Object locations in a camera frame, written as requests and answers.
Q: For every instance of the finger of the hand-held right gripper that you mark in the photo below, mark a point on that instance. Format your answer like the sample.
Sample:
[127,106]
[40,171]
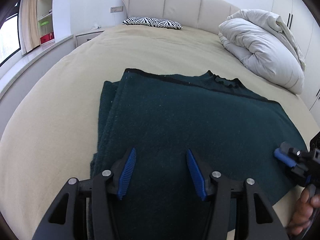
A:
[285,158]
[297,153]

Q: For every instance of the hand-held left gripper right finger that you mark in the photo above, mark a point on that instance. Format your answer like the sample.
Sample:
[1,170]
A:
[196,175]

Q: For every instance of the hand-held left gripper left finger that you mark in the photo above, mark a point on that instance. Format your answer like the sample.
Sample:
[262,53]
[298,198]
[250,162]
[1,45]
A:
[127,172]

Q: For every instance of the dark green sweater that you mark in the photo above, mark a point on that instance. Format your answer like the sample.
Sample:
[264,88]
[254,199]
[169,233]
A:
[175,120]

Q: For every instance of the person's right hand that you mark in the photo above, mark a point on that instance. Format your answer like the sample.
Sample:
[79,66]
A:
[302,210]

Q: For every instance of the beige bed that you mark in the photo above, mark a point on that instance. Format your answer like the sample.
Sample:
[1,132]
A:
[62,100]

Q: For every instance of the white folded duvet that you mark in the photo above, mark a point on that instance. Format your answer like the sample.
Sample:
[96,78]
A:
[262,47]

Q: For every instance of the white wardrobe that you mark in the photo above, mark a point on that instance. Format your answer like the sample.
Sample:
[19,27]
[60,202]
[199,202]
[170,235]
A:
[297,22]

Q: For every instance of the white nightstand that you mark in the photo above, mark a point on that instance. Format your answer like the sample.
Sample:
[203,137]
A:
[85,37]

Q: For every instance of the white window sill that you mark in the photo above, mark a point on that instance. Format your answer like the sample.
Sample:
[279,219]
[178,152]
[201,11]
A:
[32,60]

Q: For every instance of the small white item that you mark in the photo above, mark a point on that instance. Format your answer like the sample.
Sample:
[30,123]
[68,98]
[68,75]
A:
[95,26]

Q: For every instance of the zebra print pillow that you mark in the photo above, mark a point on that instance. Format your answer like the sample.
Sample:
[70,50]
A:
[152,22]

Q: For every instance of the red box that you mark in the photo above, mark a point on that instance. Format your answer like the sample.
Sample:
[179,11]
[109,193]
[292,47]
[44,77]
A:
[47,38]

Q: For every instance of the cream padded headboard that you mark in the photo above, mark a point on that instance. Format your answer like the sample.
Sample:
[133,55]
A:
[180,7]

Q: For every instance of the green plastic item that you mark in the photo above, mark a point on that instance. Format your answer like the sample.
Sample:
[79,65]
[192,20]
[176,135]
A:
[43,23]

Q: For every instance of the black framed window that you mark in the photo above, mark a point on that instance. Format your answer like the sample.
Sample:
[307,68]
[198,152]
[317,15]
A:
[8,40]

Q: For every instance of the beige curtain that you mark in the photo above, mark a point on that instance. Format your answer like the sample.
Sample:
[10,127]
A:
[29,22]

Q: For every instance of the white shelf unit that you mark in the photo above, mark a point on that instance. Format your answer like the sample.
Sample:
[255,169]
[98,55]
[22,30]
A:
[46,5]

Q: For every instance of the wall switch panel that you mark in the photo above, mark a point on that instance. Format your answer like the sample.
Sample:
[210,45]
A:
[116,9]

